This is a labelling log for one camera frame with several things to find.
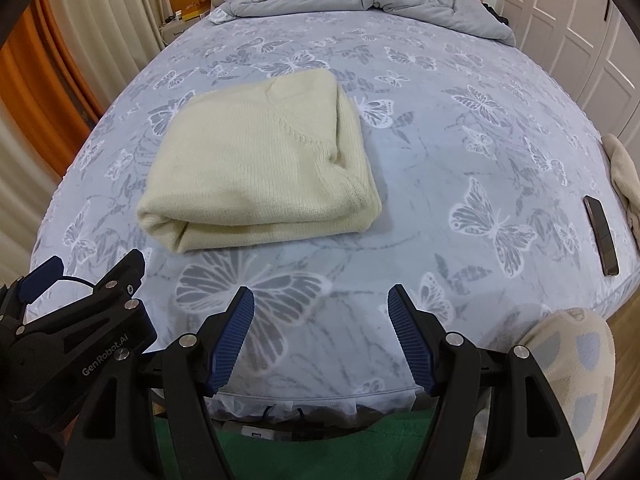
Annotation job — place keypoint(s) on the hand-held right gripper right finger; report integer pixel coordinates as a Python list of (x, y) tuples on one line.
[(410, 332)]

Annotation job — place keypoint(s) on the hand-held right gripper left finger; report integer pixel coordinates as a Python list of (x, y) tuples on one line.
[(232, 332)]

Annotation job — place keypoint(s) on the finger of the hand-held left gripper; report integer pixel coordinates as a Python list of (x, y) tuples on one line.
[(112, 295), (40, 280)]

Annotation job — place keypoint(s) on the cream knit cardigan sweater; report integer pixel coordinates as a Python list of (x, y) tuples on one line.
[(250, 160)]

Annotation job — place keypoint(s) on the beige curtain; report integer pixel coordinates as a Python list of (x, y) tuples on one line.
[(30, 185), (110, 25)]

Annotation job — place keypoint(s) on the white power strip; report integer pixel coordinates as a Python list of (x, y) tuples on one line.
[(257, 431)]

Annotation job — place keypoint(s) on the green floor mat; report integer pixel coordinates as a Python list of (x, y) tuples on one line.
[(320, 460)]

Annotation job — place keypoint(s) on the grey butterfly print blanket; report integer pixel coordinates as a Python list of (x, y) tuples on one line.
[(440, 170)]

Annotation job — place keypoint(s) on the orange curtain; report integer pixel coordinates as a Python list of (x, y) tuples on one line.
[(45, 70)]

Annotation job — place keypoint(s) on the dark smartphone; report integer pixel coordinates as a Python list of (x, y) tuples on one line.
[(601, 235)]

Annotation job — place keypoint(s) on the cream fuzzy cloth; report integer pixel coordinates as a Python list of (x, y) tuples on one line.
[(625, 175)]

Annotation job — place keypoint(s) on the bedside nightstand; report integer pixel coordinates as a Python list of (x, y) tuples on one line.
[(182, 27)]

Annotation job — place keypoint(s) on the white panelled wardrobe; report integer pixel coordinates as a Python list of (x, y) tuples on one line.
[(575, 25)]

